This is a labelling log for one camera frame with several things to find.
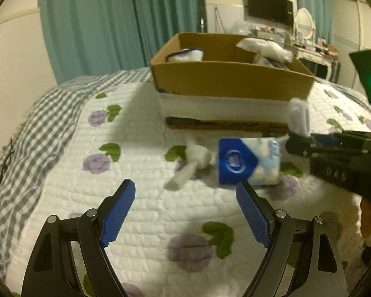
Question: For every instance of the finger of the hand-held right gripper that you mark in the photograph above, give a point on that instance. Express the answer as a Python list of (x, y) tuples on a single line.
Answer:
[(300, 149), (343, 137)]

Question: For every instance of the white cloth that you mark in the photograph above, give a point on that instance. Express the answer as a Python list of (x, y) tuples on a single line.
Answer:
[(298, 116)]

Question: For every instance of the white oval mirror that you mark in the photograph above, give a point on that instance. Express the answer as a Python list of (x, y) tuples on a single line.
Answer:
[(305, 23)]

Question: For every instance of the white crumpled plastic bag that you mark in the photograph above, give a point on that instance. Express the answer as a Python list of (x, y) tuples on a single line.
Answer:
[(262, 47)]

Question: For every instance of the white roll with blue rim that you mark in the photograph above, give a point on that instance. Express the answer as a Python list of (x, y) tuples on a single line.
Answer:
[(187, 55)]

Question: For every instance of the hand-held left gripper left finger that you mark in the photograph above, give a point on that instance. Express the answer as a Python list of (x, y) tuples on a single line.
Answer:
[(119, 213)]

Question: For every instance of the white wardrobe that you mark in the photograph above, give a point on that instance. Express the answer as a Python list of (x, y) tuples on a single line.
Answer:
[(355, 24)]

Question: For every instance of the white dressing table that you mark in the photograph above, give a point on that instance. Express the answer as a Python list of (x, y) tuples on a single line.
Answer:
[(315, 52)]

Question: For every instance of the floral white quilt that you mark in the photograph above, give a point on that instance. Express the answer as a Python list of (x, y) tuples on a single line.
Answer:
[(148, 222)]

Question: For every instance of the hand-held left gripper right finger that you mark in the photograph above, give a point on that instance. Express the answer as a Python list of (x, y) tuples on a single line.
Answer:
[(253, 214)]

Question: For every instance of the black wall television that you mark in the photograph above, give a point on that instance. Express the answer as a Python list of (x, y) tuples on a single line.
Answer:
[(269, 6)]

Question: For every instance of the brown cardboard box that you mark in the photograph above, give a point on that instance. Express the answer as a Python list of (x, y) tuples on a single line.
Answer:
[(232, 79)]

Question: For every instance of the white flat box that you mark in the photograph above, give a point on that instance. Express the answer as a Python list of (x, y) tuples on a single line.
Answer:
[(222, 108)]

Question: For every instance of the blue tissue pack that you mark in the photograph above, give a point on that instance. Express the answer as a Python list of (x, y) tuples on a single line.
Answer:
[(238, 161)]

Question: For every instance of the dark flat cardboard box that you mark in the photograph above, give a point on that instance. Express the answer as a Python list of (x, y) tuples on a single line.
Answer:
[(222, 126)]

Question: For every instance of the white towel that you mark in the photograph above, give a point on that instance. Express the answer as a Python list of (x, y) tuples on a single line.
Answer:
[(194, 161)]

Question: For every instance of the person's right hand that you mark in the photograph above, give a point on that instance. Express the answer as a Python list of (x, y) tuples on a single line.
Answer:
[(367, 219)]

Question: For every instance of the grey checked bed sheet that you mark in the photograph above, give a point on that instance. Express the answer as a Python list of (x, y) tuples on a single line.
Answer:
[(40, 148)]

